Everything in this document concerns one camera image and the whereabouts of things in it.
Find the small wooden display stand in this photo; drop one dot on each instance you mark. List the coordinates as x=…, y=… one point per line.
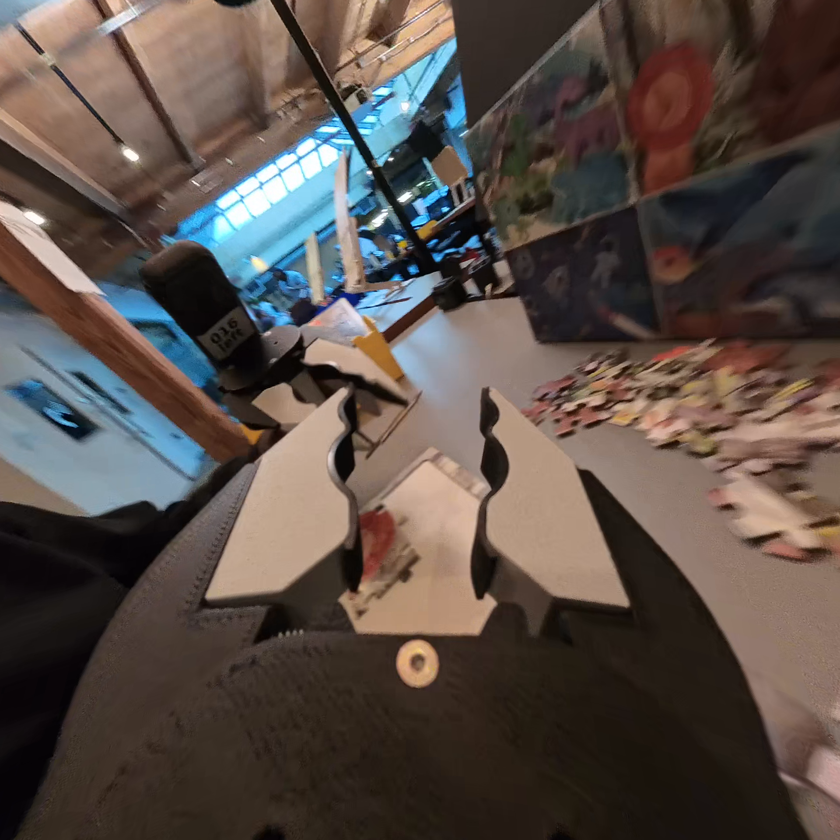
x=315, y=269

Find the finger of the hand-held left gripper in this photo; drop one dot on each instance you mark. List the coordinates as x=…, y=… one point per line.
x=341, y=358
x=282, y=403

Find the tall wooden display stand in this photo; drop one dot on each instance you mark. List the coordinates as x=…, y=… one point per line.
x=346, y=223

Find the lion jigsaw puzzle board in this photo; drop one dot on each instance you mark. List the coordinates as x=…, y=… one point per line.
x=433, y=525

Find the yellow plastic bin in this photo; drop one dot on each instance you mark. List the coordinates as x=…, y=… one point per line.
x=377, y=351

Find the pile of puzzle pieces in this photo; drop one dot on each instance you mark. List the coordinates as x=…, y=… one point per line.
x=689, y=407

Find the black pole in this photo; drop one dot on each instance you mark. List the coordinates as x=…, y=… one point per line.
x=354, y=131

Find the black charger dock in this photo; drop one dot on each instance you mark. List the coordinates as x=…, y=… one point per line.
x=449, y=294

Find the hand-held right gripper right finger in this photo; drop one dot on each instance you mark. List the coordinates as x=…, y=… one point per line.
x=558, y=531

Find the wooden beam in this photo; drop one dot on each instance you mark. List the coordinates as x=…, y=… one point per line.
x=98, y=321

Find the orange patterned assembled puzzle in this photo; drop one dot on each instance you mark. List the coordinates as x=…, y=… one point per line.
x=338, y=321

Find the black partition panel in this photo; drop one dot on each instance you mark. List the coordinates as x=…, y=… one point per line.
x=512, y=46

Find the person's left forearm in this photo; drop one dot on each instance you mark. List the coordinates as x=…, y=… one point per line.
x=65, y=558

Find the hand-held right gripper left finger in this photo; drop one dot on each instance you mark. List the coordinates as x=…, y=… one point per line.
x=282, y=518

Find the colourful animal puzzle box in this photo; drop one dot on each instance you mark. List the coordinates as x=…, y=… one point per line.
x=656, y=197

